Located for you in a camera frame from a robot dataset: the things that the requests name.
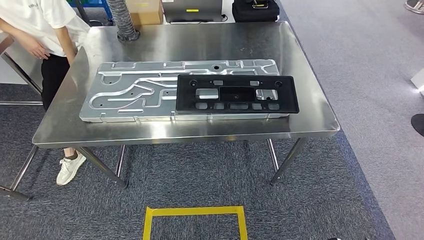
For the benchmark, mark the black plastic plate bracket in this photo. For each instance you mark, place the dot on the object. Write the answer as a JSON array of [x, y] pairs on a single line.
[[288, 99]]

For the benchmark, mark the stainless steel workbench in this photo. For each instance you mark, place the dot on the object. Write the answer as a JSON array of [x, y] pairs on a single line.
[[198, 43]]

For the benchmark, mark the machined aluminium plate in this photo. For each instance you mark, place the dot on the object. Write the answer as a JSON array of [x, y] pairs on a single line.
[[132, 99]]

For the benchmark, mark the grey equipment case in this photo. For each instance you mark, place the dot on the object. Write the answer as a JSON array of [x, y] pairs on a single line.
[[192, 16]]

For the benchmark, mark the black bag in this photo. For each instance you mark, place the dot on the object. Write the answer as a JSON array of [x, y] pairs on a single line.
[[255, 15]]

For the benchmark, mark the cardboard box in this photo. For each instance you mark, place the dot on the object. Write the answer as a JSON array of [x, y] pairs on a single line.
[[145, 15]]

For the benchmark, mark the person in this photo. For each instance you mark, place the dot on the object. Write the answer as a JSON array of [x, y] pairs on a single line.
[[53, 76]]

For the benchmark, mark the steel side table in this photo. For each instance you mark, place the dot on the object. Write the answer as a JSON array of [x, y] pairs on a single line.
[[20, 103]]

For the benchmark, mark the black round floor object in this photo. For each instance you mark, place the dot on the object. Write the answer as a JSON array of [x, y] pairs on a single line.
[[419, 124]]

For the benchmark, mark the white box corner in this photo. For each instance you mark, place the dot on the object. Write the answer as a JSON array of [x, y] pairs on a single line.
[[419, 81]]

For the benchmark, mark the metal stand base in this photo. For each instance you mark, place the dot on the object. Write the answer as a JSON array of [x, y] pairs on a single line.
[[415, 6]]

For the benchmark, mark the blue metal frame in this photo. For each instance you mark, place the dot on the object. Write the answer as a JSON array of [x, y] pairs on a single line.
[[106, 10]]

